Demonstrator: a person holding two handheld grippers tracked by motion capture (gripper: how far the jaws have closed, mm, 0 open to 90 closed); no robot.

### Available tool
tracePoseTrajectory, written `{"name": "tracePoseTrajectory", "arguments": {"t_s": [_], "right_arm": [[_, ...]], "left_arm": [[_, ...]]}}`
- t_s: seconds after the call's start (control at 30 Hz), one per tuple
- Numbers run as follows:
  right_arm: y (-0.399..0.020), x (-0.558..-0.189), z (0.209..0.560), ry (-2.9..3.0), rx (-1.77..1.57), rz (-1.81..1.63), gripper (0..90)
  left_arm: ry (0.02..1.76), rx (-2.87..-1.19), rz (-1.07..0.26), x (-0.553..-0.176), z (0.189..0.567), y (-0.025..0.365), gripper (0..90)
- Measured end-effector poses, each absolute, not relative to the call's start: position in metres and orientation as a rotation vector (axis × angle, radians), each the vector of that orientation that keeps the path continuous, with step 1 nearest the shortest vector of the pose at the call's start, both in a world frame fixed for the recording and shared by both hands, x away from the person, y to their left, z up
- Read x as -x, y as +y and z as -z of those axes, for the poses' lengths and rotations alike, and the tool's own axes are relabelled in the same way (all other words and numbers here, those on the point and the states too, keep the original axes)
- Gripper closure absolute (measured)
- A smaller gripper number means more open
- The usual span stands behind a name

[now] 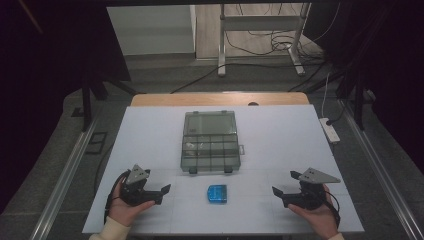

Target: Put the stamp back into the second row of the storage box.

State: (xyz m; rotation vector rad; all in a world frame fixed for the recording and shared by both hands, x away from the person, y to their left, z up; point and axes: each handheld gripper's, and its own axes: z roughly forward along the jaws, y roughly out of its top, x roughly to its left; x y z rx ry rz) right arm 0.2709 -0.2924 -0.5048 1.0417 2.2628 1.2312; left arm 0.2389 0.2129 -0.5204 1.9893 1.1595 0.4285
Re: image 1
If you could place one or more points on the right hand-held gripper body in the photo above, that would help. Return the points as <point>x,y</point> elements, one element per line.
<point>311,196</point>

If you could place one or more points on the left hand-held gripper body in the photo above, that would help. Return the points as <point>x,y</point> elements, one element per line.
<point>135,191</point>

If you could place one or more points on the person's left hand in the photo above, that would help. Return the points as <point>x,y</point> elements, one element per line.
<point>123,211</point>

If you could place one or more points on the person's right hand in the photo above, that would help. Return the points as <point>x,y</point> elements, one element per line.
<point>321,220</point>

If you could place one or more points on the white table mat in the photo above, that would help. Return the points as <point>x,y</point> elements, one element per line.
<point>273,146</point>

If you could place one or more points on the small clear part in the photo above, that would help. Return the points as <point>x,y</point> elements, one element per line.
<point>191,145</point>

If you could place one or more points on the small blue plastic box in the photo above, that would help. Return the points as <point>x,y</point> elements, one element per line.
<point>217,194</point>

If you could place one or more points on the white power strip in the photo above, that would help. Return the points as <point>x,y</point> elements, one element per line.
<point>330,130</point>

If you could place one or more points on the black floor frames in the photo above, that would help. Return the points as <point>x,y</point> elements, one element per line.
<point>96,142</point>

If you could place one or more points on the clear plastic compartment box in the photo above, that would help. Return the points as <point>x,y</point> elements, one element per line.
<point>210,146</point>

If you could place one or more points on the black stand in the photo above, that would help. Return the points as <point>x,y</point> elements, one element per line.
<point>87,103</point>
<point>359,103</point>

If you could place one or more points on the wooden table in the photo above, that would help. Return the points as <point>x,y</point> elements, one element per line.
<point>216,99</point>

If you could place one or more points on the black curtain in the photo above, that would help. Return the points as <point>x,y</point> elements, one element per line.
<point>386,66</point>
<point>46,73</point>

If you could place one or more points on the aluminium floor rail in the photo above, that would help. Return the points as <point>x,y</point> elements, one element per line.
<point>380,170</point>
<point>63,180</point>

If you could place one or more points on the white wall panel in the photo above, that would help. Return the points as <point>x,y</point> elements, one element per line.
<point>150,30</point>

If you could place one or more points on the grey metal desk frame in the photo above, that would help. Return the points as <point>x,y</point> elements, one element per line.
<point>260,23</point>

